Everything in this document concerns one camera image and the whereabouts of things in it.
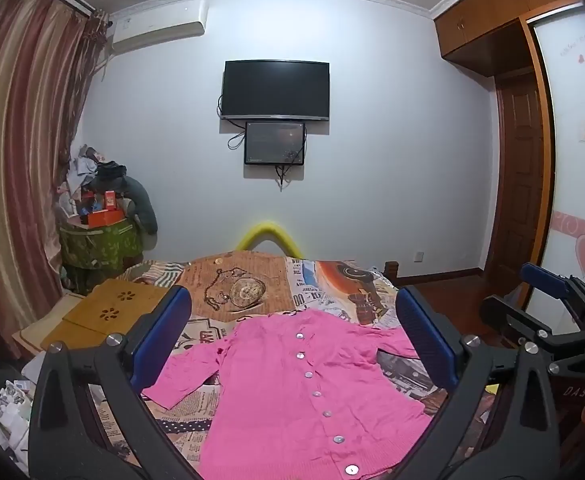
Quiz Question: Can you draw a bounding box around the wooden wardrobe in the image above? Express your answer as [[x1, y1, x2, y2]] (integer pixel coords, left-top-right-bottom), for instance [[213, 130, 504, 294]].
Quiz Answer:
[[433, 0, 585, 312]]

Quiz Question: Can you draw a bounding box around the striped satin curtain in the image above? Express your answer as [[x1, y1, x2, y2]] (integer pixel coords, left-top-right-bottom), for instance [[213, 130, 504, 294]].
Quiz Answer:
[[0, 0, 109, 367]]

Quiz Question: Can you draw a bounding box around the bamboo folding lap table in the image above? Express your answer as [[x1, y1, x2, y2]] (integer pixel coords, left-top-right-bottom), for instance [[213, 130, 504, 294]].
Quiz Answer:
[[40, 279, 174, 353]]

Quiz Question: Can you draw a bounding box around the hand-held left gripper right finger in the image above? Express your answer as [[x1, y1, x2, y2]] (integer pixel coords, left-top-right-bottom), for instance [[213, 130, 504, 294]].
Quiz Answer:
[[395, 285, 556, 480]]

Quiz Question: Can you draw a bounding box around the small black wall monitor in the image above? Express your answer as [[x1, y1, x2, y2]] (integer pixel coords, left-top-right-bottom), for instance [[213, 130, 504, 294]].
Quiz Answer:
[[244, 121, 307, 167]]

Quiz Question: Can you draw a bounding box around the yellow foam tube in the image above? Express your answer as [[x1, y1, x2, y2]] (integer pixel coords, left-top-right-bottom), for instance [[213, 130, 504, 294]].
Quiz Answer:
[[236, 221, 301, 260]]

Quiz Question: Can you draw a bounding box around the green box with clutter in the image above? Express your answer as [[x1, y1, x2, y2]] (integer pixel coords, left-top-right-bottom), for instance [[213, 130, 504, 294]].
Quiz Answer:
[[61, 142, 129, 197]]

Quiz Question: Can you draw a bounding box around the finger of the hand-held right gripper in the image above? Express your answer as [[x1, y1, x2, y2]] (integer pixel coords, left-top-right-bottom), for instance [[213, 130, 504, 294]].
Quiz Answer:
[[480, 295, 556, 348], [519, 262, 585, 311]]

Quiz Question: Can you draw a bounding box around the pile of white papers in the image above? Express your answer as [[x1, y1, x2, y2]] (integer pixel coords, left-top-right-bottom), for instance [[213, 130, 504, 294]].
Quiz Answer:
[[0, 379, 34, 463]]

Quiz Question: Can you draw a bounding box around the brown wooden door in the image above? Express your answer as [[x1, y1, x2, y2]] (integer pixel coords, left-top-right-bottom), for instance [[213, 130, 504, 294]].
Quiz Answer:
[[493, 72, 549, 287]]

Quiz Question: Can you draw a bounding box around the pink button cardigan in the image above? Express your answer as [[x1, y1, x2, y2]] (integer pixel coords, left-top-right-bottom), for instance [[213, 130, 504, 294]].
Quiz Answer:
[[142, 308, 441, 480]]

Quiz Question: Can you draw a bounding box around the white air conditioner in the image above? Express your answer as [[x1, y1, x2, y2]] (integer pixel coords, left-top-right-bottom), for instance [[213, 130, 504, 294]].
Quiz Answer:
[[111, 0, 208, 54]]

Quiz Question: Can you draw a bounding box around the black wall television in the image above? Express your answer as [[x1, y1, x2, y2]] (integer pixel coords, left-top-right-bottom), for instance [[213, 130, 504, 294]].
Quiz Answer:
[[221, 60, 331, 122]]

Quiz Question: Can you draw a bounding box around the printed bed blanket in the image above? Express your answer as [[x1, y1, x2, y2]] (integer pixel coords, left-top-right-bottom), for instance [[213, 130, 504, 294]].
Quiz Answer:
[[90, 254, 498, 480]]

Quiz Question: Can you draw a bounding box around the hanging black cable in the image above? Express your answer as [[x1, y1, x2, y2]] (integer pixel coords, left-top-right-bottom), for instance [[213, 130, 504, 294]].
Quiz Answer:
[[275, 135, 307, 192]]

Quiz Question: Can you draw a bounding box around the flat orange box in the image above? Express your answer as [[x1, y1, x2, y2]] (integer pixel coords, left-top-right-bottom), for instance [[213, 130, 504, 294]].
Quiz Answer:
[[79, 208, 126, 229]]

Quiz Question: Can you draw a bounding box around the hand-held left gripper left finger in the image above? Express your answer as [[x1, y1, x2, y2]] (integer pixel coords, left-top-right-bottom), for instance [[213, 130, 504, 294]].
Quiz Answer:
[[27, 285, 203, 480]]

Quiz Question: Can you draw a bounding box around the green fabric storage box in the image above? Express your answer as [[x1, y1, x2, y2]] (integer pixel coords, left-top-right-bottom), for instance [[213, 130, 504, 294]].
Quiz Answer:
[[58, 215, 146, 272]]

